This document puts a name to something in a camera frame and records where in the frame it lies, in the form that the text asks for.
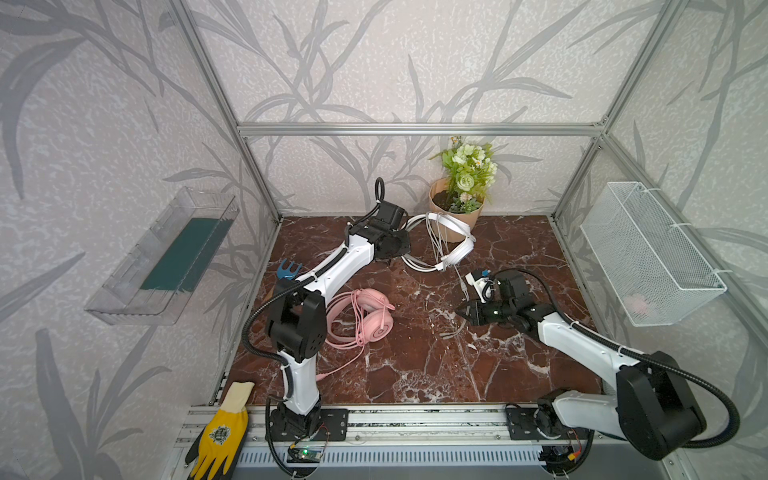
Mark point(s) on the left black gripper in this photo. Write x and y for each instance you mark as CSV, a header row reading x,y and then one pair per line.
x,y
399,241

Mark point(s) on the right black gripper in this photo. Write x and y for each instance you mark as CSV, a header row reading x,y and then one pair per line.
x,y
480,312

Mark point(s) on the white headphones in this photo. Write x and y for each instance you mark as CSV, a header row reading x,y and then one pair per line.
x,y
446,255

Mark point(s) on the pink headphones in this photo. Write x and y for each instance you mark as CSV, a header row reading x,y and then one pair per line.
x,y
373,318

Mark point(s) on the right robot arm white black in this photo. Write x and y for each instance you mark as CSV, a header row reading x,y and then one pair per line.
x,y
652,403

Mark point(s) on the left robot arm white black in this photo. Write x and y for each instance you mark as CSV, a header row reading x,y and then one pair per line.
x,y
291,326

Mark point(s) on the beige flower pot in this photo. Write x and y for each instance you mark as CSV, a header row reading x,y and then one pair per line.
x,y
438,188

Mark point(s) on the green artificial plant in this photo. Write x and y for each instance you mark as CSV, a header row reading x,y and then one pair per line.
x,y
471,171

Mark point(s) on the pink object in basket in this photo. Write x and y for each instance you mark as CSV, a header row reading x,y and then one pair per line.
x,y
636,305

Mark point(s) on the yellow black work glove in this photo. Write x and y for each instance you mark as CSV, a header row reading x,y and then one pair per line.
x,y
217,448

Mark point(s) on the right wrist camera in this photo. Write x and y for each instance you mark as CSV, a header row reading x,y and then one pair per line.
x,y
481,280

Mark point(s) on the blue garden rake wooden handle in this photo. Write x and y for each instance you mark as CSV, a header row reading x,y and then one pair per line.
x,y
288,269

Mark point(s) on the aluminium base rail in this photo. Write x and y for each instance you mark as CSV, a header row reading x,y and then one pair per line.
x,y
463,434

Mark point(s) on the white wire mesh basket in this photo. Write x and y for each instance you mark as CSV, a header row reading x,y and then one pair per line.
x,y
643,250

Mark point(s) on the clear plastic wall tray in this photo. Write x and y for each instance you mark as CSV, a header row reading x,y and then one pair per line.
x,y
155,281

